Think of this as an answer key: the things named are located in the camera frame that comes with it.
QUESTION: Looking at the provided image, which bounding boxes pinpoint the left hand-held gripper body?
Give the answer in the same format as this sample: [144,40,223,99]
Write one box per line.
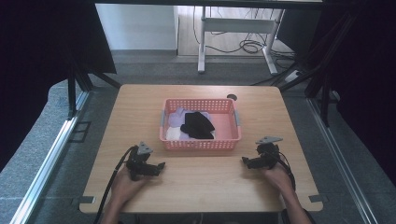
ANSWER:
[125,141,157,182]

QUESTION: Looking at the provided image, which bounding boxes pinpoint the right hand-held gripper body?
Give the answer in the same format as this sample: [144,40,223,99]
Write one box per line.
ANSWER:
[255,135,284,171]

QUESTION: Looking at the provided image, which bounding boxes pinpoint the person's right hand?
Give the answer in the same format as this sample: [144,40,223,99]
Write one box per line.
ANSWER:
[259,163,295,198]

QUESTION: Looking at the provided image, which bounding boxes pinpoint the person's left hand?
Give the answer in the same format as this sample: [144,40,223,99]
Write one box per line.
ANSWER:
[109,165,151,207]

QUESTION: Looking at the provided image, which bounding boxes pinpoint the white cloth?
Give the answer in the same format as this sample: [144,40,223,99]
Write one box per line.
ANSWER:
[164,125,182,141]

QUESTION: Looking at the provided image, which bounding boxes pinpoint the pink plastic basket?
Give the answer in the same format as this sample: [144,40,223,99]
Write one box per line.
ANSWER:
[159,98,243,152]

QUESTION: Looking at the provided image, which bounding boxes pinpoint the light purple cloth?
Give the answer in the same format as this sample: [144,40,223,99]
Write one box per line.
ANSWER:
[167,106,213,141]

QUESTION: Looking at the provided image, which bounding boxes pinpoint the black cloth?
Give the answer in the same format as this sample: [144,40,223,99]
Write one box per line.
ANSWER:
[179,111,217,140]

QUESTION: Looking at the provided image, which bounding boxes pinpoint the black metal stand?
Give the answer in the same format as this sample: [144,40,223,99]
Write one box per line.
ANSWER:
[66,59,123,120]
[248,11,360,127]

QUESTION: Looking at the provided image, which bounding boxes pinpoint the black curtain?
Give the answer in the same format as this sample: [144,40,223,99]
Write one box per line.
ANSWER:
[0,0,118,173]
[306,0,396,179]

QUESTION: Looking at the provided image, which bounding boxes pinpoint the dark panel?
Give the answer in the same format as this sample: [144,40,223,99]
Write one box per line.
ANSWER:
[276,8,322,53]

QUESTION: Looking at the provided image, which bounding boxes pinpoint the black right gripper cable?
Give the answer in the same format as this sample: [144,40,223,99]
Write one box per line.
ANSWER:
[273,150,297,191]

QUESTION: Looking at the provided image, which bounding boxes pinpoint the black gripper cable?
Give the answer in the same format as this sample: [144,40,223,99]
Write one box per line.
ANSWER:
[273,150,297,191]
[92,145,138,224]

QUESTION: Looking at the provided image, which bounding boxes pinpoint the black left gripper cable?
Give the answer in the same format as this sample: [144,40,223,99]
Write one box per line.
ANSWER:
[92,145,138,224]

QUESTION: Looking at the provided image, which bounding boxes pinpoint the aluminium rail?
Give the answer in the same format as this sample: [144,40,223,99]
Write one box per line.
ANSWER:
[8,90,91,224]
[305,97,379,224]

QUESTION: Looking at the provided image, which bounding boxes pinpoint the black floor cables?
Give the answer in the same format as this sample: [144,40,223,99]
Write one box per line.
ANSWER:
[191,5,297,64]

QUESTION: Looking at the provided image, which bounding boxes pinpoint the white metal desk frame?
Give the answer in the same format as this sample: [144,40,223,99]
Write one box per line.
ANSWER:
[197,5,286,76]

